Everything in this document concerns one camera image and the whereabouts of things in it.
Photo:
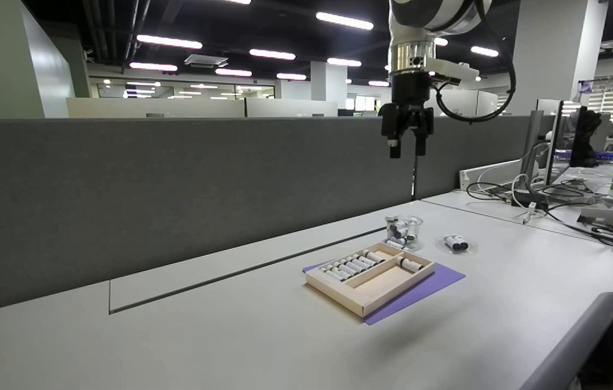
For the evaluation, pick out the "grey desk partition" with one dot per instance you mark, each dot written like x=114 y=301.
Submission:
x=177 y=202

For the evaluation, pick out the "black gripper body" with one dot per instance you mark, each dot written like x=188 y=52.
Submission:
x=408 y=105

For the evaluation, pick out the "long ceiling light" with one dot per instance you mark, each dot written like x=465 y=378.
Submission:
x=169 y=43
x=153 y=65
x=342 y=20
x=272 y=54

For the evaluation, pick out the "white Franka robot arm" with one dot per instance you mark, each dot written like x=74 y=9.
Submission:
x=428 y=22

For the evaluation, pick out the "blue labelled bottle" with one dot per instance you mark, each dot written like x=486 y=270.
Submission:
x=451 y=243

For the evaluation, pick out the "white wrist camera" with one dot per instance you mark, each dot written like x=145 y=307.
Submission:
x=456 y=71

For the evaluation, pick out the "purple mat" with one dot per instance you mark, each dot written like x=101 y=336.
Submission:
x=428 y=284

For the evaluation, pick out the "silver monitor stand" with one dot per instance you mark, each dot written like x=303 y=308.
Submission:
x=539 y=143

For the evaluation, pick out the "white box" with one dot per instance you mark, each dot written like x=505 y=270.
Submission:
x=490 y=175

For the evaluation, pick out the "white office partition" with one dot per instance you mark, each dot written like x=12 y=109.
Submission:
x=155 y=106

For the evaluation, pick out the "light wooden tray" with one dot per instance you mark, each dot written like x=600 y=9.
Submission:
x=370 y=290

